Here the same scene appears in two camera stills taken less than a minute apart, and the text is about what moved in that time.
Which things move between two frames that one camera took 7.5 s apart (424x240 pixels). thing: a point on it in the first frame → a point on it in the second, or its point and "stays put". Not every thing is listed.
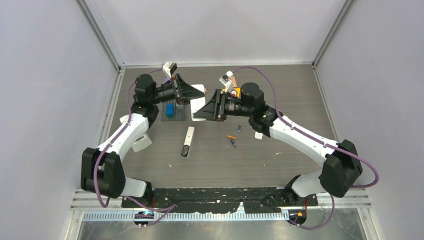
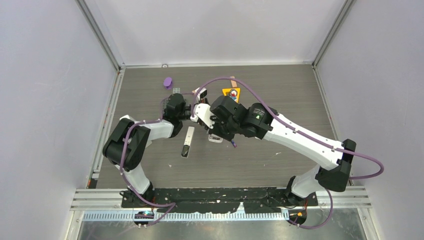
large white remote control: (196, 104) → (214, 138)
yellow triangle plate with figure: (235, 92) stays put
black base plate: (257, 200) stays put
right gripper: (215, 109) → (215, 131)
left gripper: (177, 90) → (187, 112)
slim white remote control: (190, 134) stays put
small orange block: (234, 81) stays put
